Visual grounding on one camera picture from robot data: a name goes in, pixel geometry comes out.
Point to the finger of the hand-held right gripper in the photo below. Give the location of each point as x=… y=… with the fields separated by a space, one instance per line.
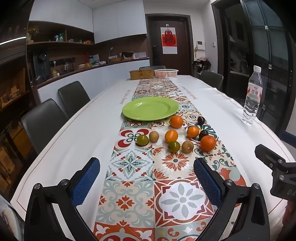
x=268 y=156
x=289 y=136

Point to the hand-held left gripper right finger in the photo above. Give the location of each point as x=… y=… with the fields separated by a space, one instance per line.
x=208 y=183

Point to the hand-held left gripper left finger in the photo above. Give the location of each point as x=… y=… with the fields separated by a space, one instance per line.
x=85 y=183

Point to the large orange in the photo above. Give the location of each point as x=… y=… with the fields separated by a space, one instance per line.
x=208 y=143

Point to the brown round kiwi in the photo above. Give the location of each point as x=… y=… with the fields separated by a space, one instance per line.
x=187 y=146
x=153 y=136

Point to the dark purple plum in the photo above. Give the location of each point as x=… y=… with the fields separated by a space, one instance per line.
x=203 y=134
x=201 y=120

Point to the green tangerine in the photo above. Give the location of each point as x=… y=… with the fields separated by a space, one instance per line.
x=173 y=146
x=142 y=140

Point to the orange mandarin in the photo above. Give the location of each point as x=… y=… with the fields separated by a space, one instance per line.
x=171 y=135
x=176 y=121
x=192 y=131

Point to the green plate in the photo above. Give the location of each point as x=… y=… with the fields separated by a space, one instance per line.
x=150 y=109

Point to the person's right hand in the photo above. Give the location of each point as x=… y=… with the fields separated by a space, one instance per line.
x=291 y=213

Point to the clear plastic water bottle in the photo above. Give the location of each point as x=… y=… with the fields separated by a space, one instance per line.
x=252 y=102

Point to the patterned table runner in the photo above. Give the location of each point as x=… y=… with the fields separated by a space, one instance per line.
x=138 y=185

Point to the grey dining chair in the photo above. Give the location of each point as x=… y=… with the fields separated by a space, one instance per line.
x=74 y=97
x=211 y=80
x=44 y=120
x=148 y=67

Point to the glass sliding door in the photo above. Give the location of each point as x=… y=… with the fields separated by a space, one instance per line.
x=272 y=58

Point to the glass display cabinet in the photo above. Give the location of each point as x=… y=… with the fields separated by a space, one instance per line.
x=13 y=104

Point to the white counter cabinet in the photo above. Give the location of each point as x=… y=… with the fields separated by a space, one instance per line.
x=101 y=76

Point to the pile of bags and clothes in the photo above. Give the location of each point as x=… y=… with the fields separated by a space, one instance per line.
x=202 y=64

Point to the yellow bottle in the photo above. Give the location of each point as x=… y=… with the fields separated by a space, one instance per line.
x=54 y=73

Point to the white plastic basket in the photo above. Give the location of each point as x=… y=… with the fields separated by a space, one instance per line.
x=166 y=73

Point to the glass coffee press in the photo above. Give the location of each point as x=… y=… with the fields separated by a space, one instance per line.
x=67 y=67

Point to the woven wooden box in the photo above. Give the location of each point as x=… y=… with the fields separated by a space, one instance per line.
x=141 y=74

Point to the dark water dispenser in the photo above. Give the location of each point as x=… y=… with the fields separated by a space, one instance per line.
x=41 y=67

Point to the woven tray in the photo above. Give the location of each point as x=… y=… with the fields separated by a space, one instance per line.
x=115 y=59

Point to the white desk lamp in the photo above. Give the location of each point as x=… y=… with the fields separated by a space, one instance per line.
x=111 y=51

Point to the dark brown door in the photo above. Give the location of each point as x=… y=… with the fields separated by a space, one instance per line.
x=182 y=46

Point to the yellow flowers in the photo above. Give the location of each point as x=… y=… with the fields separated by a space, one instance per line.
x=32 y=31

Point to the white wall intercom panel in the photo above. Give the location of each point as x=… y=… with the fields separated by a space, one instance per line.
x=200 y=45

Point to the red and white wall poster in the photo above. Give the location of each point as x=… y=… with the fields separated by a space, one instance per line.
x=169 y=40

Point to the white wall cabinets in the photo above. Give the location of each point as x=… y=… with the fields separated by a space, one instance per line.
x=115 y=20

